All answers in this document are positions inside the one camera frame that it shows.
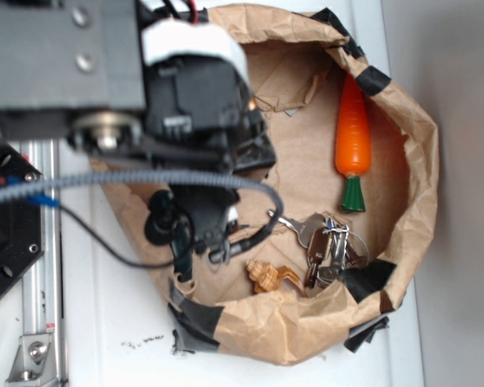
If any bunch of silver keys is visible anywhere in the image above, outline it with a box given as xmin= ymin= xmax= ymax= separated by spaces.
xmin=278 ymin=213 xmax=370 ymax=289

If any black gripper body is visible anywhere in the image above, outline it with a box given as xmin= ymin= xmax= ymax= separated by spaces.
xmin=138 ymin=2 xmax=273 ymax=264

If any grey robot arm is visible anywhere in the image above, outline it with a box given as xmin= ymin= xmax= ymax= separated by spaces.
xmin=0 ymin=1 xmax=282 ymax=261

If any grey braided cable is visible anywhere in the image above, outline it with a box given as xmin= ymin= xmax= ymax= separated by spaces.
xmin=0 ymin=169 xmax=286 ymax=259

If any aluminium extrusion rail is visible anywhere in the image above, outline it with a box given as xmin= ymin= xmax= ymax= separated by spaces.
xmin=16 ymin=139 xmax=69 ymax=387

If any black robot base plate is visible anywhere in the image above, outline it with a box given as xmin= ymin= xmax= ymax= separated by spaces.
xmin=0 ymin=144 xmax=44 ymax=300

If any brown paper bag bin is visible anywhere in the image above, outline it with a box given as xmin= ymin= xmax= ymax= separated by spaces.
xmin=88 ymin=2 xmax=440 ymax=367

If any orange toy carrot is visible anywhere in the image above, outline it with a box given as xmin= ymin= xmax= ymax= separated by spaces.
xmin=335 ymin=75 xmax=372 ymax=212

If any metal corner bracket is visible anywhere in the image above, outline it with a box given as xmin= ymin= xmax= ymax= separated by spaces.
xmin=5 ymin=333 xmax=57 ymax=386

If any wooden carved figurine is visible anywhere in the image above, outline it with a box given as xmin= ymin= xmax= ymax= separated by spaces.
xmin=245 ymin=260 xmax=307 ymax=298

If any thin black cable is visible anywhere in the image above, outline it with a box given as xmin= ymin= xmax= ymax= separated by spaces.
xmin=58 ymin=203 xmax=178 ymax=270

